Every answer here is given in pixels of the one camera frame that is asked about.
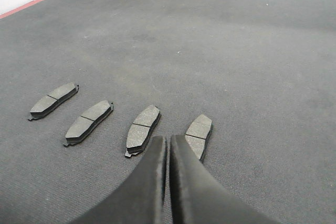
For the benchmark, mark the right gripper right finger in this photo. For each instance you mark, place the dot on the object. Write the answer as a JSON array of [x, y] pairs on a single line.
[[197, 197]]

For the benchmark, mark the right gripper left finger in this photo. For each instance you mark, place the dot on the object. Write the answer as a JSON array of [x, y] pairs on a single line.
[[140, 198]]

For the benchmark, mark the brake pad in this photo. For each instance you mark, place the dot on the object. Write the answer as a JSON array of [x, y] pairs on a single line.
[[87, 122], [52, 100], [197, 135], [141, 129]]

